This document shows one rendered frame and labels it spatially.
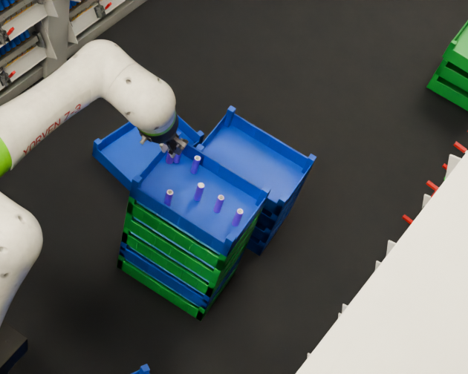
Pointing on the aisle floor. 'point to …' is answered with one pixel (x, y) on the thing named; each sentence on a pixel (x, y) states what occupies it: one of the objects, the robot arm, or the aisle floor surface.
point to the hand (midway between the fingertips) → (169, 146)
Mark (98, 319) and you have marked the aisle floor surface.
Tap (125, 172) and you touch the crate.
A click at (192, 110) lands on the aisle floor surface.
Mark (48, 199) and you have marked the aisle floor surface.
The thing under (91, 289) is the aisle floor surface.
